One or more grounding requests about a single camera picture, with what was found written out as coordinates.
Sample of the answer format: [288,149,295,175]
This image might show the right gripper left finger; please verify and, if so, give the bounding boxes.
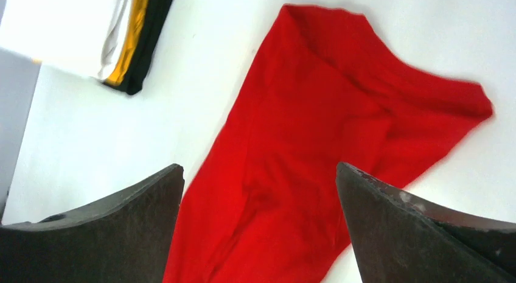
[1,164,184,282]

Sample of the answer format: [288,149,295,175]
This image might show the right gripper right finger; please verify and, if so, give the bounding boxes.
[336,162,515,282]

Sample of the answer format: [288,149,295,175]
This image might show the red t shirt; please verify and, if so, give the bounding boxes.
[164,4,493,282]

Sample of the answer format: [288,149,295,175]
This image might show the white folded t shirt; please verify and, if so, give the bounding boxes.
[1,0,134,81]

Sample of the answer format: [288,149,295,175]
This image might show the yellow folded t shirt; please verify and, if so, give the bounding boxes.
[104,0,149,86]

